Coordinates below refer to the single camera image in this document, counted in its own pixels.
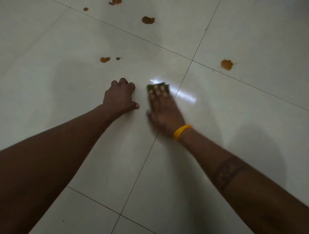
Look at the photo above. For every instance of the person's right hand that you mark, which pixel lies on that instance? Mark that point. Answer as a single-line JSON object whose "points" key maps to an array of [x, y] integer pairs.
{"points": [[166, 115]]}

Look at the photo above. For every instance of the person's left hand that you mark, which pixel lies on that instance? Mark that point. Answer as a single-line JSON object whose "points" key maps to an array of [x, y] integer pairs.
{"points": [[118, 98]]}

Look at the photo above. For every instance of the green cleaning cloth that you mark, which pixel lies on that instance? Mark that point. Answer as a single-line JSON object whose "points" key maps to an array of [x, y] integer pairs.
{"points": [[150, 86]]}

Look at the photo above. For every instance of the group of brown floor stains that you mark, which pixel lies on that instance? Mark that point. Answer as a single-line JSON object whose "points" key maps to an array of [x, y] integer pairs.
{"points": [[227, 65]]}

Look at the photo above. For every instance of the person's right forearm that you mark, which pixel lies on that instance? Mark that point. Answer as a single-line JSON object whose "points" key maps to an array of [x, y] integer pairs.
{"points": [[241, 183]]}

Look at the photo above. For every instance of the person's left forearm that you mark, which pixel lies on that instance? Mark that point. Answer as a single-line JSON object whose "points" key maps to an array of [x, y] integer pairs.
{"points": [[48, 164]]}

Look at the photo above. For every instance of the yellow thread wristband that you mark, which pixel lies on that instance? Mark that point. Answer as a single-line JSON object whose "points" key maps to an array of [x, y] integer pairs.
{"points": [[181, 131]]}

